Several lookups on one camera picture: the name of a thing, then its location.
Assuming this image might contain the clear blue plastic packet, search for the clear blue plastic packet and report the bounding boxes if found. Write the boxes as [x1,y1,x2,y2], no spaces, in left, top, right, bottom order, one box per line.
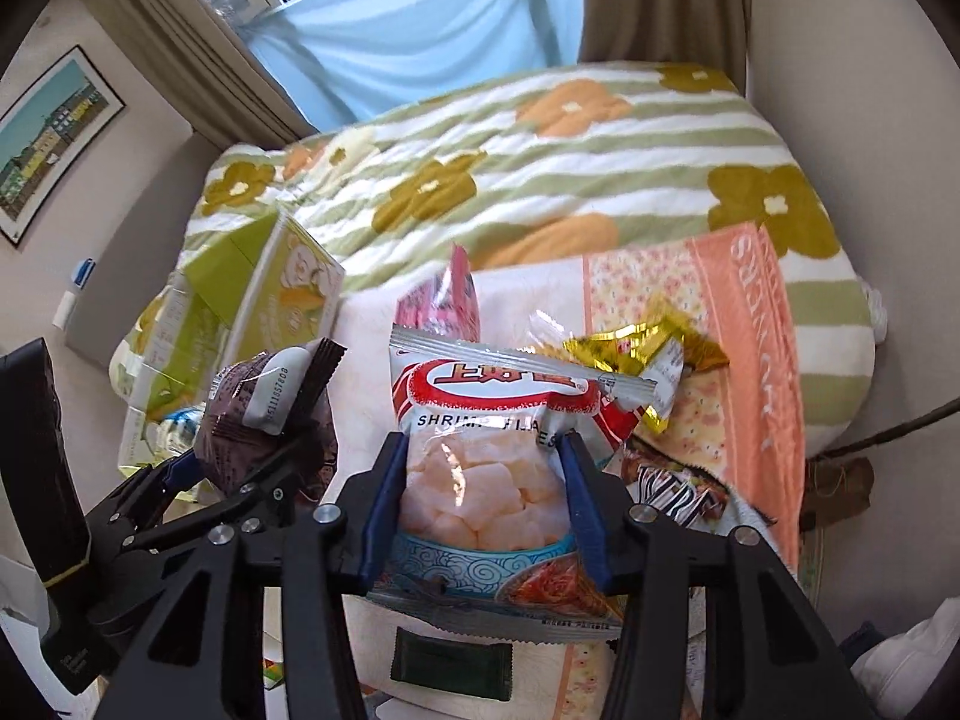
[146,405,207,466]

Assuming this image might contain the pink snack packet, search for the pink snack packet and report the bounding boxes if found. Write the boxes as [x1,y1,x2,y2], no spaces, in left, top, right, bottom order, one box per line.
[396,244,482,346]

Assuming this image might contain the shrimp chips bag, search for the shrimp chips bag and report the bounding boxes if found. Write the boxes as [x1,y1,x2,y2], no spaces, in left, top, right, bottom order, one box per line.
[367,322,683,646]

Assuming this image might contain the pink floral towel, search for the pink floral towel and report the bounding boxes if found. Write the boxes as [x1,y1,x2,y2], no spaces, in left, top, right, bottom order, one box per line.
[330,225,807,720]

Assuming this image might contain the brown paper bag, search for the brown paper bag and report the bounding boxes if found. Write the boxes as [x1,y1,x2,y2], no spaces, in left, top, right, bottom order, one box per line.
[806,457,875,518]

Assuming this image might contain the green cardboard box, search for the green cardboard box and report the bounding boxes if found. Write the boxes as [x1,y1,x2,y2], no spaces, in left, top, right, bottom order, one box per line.
[112,210,347,481]

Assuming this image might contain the gold wrapped snack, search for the gold wrapped snack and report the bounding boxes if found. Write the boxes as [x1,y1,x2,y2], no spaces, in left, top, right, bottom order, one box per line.
[562,296,730,436]

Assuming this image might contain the framed picture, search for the framed picture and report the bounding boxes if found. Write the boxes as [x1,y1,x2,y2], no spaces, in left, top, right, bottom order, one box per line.
[0,45,127,247]

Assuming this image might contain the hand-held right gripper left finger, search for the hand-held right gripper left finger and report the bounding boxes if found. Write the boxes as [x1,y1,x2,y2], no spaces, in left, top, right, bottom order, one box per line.
[97,431,410,720]

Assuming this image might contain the floral striped blanket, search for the floral striped blanket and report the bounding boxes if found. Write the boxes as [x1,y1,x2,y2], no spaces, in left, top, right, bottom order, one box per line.
[109,60,878,466]

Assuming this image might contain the brown curtain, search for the brown curtain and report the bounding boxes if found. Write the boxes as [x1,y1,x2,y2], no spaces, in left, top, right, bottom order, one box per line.
[97,0,308,158]
[577,0,755,98]

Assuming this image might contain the white crumpled bag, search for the white crumpled bag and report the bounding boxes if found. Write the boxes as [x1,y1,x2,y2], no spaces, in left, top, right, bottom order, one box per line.
[861,281,891,344]

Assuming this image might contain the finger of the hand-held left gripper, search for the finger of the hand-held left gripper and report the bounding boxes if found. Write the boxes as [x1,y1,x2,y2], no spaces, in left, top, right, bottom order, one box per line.
[79,450,207,563]
[120,420,331,605]

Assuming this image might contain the dark cable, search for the dark cable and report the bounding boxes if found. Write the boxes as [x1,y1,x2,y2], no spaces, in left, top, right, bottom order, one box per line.
[810,401,960,466]

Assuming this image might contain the white cloth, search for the white cloth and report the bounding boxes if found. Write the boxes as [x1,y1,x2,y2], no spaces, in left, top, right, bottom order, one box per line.
[851,600,960,713]

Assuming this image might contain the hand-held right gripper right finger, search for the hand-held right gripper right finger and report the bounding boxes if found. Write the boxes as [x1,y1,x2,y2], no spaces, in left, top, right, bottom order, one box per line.
[559,431,878,720]

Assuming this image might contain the dark green snack packet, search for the dark green snack packet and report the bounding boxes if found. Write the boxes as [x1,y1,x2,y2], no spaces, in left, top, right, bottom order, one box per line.
[390,626,515,698]

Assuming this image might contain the yellow printed snack bag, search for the yellow printed snack bag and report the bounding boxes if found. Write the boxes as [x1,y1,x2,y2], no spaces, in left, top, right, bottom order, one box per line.
[622,442,751,533]

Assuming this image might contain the light blue curtain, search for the light blue curtain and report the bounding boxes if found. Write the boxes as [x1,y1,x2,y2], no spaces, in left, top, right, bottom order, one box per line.
[240,0,586,143]

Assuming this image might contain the white blue wall device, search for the white blue wall device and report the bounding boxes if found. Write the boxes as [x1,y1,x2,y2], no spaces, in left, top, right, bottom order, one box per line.
[52,259,98,331]

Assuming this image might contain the brown snack packet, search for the brown snack packet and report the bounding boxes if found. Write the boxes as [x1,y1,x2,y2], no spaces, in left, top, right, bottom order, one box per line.
[196,337,350,503]

